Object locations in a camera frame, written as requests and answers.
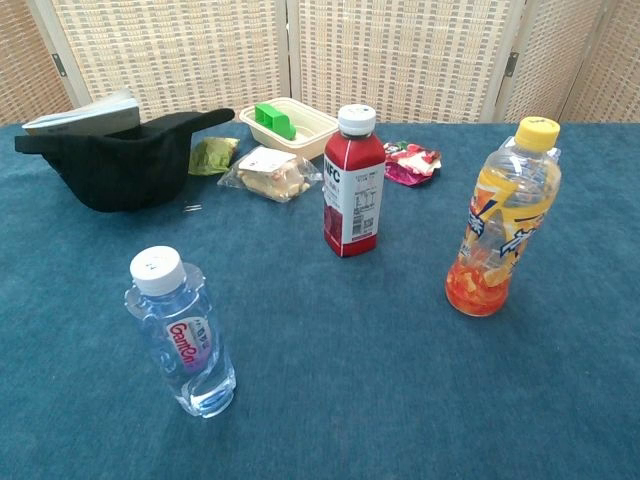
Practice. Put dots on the red juice bottle white cap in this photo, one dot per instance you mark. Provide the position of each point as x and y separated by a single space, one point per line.
350 200

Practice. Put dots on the orange drink bottle yellow cap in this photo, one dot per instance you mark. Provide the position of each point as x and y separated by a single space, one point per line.
500 225

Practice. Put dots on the clear bag of biscuits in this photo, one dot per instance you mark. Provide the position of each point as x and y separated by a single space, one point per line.
272 175

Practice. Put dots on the beige food tray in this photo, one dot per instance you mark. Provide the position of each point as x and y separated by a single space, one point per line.
312 136

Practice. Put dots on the red drink pouch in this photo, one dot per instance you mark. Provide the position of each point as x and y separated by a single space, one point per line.
410 165

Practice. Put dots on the green plastic block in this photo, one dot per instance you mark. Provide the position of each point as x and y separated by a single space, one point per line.
272 120

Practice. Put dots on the silver paper clip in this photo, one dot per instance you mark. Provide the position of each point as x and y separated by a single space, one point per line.
193 206

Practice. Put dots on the blue table cloth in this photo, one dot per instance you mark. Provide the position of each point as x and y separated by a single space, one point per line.
350 375

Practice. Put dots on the green snack packet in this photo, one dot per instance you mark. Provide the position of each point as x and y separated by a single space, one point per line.
210 156

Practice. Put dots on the clear water bottle white cap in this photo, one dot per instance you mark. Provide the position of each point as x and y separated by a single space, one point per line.
185 350

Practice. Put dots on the black baseball cap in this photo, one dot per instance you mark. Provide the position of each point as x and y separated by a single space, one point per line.
125 170

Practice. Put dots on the woven folding screen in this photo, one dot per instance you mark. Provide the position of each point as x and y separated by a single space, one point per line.
175 50

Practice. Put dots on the yellow and white booklet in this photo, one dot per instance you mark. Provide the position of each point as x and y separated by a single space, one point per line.
90 117

